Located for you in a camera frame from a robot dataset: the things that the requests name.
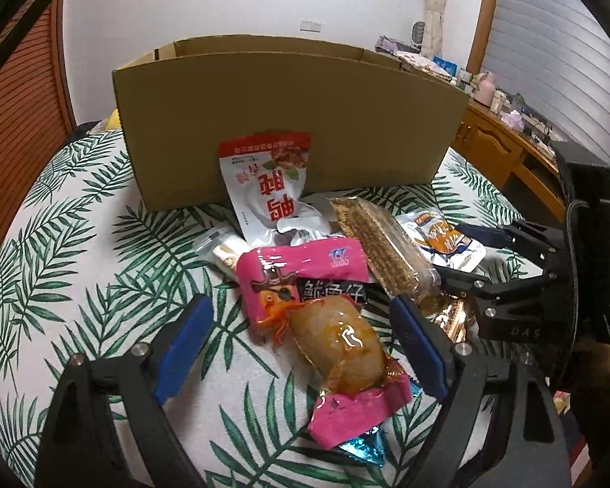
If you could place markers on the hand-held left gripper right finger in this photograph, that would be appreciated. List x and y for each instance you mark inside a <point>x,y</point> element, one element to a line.
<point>419,350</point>

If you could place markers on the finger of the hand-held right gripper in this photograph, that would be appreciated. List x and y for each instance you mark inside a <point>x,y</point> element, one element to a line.
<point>467,284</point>
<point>480,235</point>

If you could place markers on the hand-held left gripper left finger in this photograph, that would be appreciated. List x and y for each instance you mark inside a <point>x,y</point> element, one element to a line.
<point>183,350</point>

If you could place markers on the copper foil snack packet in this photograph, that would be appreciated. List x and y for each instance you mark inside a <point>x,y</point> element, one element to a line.
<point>455,321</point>

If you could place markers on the white and orange snack packet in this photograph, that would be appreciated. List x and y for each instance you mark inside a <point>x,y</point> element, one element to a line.
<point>437,236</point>

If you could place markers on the clear wafer bar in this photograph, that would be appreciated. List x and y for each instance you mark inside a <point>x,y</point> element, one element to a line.
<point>381,244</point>

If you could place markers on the small clear candy packet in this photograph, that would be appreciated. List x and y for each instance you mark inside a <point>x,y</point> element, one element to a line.
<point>226,256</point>

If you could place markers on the blue foil snack packet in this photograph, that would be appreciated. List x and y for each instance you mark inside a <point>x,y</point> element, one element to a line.
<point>366,448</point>

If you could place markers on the pink squid snack packet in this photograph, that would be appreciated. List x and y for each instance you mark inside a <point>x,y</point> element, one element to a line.
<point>279,269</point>

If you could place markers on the white and red snack packet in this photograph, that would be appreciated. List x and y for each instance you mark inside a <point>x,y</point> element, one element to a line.
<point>264,198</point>

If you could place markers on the brown cardboard box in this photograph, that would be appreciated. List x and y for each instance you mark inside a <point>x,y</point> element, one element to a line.
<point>335,122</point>

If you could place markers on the person's right forearm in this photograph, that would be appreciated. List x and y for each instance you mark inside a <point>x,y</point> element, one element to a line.
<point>605,406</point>

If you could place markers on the leaf printed bedspread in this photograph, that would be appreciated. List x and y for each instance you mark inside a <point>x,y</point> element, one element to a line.
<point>106,264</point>

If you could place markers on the row of small desktop items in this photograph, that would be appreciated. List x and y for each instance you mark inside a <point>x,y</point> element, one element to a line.
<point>508,106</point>

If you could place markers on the wooden cabinet with clutter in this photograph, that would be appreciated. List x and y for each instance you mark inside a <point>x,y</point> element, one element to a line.
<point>554,35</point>

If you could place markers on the pile of folded cloths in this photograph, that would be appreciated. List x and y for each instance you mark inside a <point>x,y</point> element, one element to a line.
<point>401,53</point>

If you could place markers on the white round fan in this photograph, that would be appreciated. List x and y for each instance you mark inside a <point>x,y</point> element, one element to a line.
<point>418,32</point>

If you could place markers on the pale curtain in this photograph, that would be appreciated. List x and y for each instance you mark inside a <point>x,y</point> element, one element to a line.
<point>437,10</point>

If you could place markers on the yellow soft object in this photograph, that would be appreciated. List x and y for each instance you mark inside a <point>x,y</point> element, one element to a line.
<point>114,120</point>

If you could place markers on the dark cloth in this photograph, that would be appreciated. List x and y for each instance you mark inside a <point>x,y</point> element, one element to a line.
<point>84,131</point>

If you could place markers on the wooden slatted wardrobe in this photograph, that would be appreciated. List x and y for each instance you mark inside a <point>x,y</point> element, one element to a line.
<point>25,112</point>

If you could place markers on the wooden window frame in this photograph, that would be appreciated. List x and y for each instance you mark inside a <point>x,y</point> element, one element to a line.
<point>484,20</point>

